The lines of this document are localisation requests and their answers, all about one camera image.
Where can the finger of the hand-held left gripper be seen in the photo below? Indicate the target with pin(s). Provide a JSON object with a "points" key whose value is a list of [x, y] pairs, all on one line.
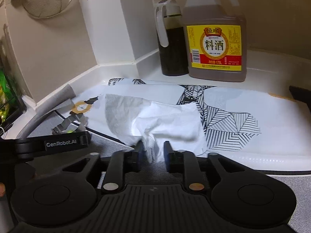
{"points": [[85, 139]]}

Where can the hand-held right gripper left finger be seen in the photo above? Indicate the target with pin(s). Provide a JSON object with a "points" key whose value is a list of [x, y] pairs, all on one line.
{"points": [[132, 160]]}

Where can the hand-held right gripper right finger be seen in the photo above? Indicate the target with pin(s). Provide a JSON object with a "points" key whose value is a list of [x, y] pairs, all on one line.
{"points": [[175, 161]]}

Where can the white tissue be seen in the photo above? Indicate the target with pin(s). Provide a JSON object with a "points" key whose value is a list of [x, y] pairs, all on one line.
{"points": [[170, 123]]}

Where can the person's left hand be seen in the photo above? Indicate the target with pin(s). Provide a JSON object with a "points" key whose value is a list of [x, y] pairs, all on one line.
{"points": [[2, 189]]}

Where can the yellow green snack bag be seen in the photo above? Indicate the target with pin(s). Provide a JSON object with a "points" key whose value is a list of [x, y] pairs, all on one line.
{"points": [[3, 89]]}

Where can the white geometric print bag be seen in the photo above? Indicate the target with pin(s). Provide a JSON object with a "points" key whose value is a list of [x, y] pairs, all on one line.
{"points": [[255, 102]]}

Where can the dark oil dispenser bottle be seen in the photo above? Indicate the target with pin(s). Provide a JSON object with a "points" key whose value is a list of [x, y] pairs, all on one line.
{"points": [[173, 51]]}

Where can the grey mat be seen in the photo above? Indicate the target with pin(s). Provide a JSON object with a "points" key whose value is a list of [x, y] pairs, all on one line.
{"points": [[286, 187]]}

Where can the cooking wine jug yellow label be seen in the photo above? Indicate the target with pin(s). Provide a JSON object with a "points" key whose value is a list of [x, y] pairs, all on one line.
{"points": [[216, 46]]}

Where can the black gas stove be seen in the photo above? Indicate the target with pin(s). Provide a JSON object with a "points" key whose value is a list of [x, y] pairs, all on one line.
{"points": [[301, 93]]}

